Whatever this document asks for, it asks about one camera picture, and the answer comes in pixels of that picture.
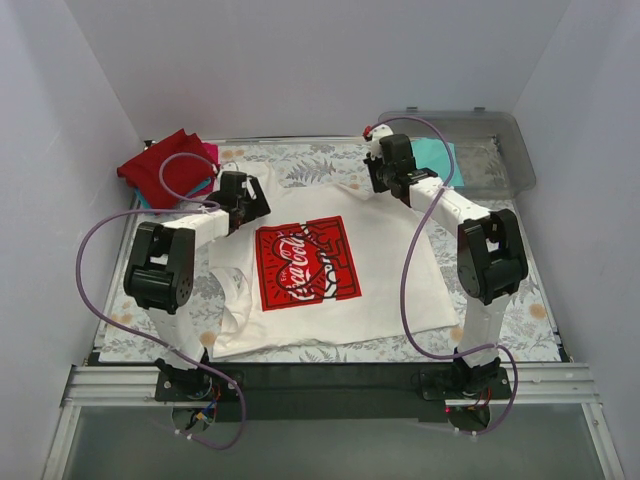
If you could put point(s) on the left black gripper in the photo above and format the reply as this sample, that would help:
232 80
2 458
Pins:
256 198

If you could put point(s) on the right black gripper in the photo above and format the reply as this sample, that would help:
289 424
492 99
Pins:
376 167

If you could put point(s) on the white Coca-Cola t-shirt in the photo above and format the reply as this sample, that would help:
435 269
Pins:
329 264

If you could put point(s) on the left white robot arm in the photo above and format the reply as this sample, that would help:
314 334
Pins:
159 274

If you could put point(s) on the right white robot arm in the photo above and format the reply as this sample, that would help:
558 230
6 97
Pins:
491 260

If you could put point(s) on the teal t-shirt in bin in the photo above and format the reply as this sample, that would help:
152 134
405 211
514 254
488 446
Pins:
432 154

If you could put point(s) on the folded pink t-shirt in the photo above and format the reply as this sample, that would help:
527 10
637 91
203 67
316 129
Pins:
212 152

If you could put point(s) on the folded red t-shirt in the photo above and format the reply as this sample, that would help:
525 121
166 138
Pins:
181 175

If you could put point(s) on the clear plastic bin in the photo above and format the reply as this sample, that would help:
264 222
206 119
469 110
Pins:
489 147

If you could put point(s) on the folded teal t-shirt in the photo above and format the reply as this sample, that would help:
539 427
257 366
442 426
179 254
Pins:
201 189

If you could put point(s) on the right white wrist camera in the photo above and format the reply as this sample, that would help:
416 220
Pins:
373 134

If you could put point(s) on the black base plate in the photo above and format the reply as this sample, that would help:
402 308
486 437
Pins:
333 391

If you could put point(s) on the aluminium frame rail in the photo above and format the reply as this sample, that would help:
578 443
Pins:
134 385

